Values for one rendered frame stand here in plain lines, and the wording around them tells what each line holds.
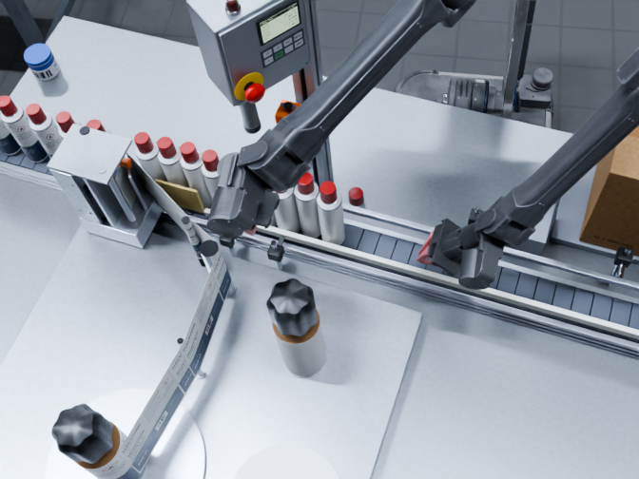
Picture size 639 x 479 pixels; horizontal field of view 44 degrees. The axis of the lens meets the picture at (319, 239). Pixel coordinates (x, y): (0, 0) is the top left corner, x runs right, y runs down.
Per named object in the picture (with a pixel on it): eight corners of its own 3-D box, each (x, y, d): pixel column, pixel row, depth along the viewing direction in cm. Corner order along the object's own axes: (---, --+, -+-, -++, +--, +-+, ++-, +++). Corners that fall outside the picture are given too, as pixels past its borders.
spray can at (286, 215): (279, 239, 173) (267, 189, 155) (277, 219, 176) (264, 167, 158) (302, 236, 173) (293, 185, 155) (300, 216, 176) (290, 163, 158)
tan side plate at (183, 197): (164, 202, 178) (154, 181, 170) (165, 200, 179) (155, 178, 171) (203, 214, 176) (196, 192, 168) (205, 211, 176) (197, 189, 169)
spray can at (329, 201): (320, 248, 171) (314, 199, 154) (322, 227, 174) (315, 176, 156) (344, 248, 171) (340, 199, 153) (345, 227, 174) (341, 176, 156)
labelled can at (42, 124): (51, 168, 187) (16, 115, 169) (62, 151, 189) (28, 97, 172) (70, 174, 186) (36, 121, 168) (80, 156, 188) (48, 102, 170)
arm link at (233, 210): (302, 168, 123) (268, 138, 117) (291, 231, 117) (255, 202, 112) (244, 184, 130) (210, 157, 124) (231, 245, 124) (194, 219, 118)
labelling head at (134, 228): (87, 232, 177) (45, 168, 155) (113, 185, 183) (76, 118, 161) (143, 249, 174) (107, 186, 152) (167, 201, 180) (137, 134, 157)
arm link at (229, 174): (255, 149, 122) (220, 146, 123) (247, 186, 119) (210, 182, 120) (261, 174, 128) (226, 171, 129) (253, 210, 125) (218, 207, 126)
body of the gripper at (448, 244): (427, 262, 153) (452, 254, 147) (439, 220, 158) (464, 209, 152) (451, 278, 156) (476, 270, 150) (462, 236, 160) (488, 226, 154)
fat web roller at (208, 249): (211, 296, 168) (193, 255, 151) (220, 277, 170) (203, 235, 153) (231, 301, 167) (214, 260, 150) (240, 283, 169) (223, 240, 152)
